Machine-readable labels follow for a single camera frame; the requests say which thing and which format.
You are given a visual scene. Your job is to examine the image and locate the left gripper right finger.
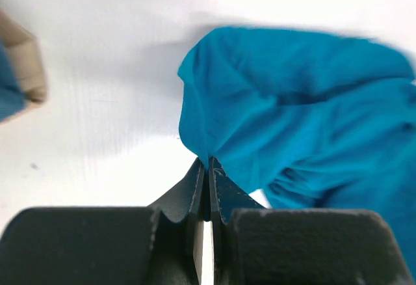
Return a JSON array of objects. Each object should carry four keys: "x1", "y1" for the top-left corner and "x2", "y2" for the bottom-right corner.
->
[{"x1": 208, "y1": 157, "x2": 265, "y2": 224}]

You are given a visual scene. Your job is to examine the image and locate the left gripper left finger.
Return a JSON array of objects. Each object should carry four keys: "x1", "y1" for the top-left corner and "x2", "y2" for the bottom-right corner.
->
[{"x1": 148, "y1": 157, "x2": 206, "y2": 224}]

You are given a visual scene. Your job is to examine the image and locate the teal t-shirt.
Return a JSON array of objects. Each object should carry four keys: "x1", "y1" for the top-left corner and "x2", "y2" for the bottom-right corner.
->
[{"x1": 178, "y1": 27, "x2": 415, "y2": 271}]

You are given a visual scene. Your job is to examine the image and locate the folded dark blue t-shirt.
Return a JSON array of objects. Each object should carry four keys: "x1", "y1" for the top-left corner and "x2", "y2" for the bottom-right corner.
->
[{"x1": 0, "y1": 41, "x2": 25, "y2": 122}]

